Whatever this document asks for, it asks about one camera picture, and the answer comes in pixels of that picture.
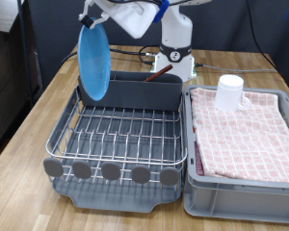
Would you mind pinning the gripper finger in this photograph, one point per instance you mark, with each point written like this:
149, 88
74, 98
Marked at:
99, 21
86, 20

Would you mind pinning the red-brown wooden spoon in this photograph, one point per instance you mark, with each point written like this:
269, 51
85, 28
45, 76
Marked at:
159, 73

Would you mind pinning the grey plastic crate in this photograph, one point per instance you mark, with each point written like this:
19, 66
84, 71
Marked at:
234, 202

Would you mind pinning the white mug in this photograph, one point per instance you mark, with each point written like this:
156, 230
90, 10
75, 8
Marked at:
228, 94

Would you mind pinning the dark side cabinet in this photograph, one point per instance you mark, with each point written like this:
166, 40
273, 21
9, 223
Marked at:
6, 80

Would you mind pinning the grey drain tray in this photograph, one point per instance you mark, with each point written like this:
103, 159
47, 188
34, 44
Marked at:
118, 199

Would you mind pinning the blue plate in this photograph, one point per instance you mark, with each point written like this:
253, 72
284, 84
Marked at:
93, 61

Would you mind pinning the black metal pole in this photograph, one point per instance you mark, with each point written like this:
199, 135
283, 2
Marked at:
25, 48

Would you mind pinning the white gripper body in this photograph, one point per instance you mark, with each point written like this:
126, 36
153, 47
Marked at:
131, 17

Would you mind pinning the pink checked cloth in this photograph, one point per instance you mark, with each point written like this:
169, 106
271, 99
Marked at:
244, 144

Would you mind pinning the dark grey cutlery holder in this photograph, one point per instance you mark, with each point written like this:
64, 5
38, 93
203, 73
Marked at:
141, 93

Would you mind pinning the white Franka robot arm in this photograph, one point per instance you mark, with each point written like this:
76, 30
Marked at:
176, 29

